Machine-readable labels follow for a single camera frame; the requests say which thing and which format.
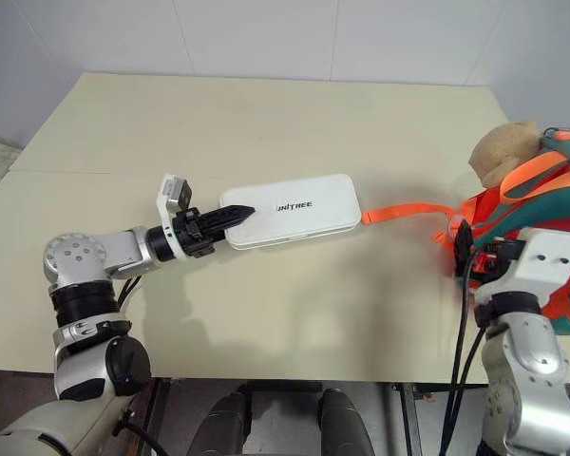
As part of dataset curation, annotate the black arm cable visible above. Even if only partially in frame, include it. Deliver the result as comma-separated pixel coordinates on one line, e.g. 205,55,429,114
445,265,487,456
115,275,143,311

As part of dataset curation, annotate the orange and teal backpack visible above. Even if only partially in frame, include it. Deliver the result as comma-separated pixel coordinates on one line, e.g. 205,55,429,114
361,125,570,334

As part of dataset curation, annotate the dark rounded shape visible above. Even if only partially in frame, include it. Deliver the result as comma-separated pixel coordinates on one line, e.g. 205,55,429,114
316,388,377,456
187,390,252,456

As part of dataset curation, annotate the white Unitree box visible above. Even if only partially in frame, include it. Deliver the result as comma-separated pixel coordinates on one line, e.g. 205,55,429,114
218,173,363,252

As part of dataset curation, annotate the black robot body cable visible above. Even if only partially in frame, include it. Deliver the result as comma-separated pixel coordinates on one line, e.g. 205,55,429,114
115,408,173,456

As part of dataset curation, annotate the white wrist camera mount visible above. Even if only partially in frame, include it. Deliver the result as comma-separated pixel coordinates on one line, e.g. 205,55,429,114
155,174,195,261
496,227,570,315

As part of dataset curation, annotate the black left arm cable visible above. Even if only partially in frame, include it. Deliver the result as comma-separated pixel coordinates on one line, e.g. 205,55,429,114
115,275,143,311

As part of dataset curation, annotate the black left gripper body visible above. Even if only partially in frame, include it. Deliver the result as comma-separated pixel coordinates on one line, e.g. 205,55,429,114
172,207,227,260

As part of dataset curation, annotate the tan plush toy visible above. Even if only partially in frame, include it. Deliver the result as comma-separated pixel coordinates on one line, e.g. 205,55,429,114
468,119,542,189

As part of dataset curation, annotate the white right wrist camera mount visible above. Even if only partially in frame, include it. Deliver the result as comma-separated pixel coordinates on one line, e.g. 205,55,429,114
496,227,570,315

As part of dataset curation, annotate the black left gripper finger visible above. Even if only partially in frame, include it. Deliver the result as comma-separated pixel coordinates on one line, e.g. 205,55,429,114
212,214,253,238
207,204,257,222

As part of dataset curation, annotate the black table frame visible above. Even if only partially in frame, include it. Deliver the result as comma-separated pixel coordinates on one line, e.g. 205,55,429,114
389,382,486,456

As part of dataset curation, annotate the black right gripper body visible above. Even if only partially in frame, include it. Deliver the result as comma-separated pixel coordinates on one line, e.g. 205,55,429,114
469,238,527,288

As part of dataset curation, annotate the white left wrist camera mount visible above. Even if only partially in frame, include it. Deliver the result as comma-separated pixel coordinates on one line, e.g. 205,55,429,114
155,174,195,261

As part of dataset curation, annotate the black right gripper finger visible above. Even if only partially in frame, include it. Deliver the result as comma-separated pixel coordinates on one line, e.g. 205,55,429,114
453,219,475,279

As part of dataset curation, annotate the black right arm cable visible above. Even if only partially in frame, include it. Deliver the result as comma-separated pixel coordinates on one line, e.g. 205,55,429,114
445,265,487,456

